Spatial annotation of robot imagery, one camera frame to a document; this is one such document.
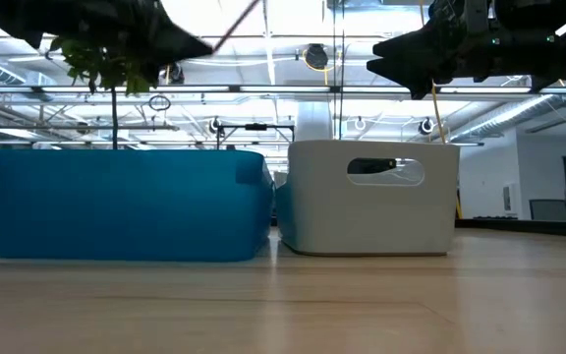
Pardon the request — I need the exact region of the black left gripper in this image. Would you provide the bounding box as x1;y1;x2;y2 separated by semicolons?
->
27;0;214;68

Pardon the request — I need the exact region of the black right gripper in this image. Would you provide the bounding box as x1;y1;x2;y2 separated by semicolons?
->
367;0;542;100

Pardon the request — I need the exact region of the red pencil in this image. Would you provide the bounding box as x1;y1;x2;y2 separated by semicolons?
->
211;0;263;53

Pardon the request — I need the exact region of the green leafy plant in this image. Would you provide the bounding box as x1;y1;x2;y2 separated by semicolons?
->
48;36;162;151

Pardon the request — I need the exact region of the blue plastic bin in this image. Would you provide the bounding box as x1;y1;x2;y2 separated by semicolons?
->
0;148;276;263

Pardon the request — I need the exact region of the grey office chair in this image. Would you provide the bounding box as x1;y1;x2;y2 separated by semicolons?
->
529;198;566;222

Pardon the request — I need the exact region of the yellow cable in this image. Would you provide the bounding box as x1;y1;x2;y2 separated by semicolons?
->
429;81;464;220

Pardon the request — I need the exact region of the black camera stand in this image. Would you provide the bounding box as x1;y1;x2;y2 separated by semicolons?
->
216;122;297;151

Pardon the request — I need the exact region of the white wall box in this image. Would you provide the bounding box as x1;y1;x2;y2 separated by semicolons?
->
501;182;518;214

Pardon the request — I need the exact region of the white plastic bin with handle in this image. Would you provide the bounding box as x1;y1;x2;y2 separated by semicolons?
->
276;139;461;258

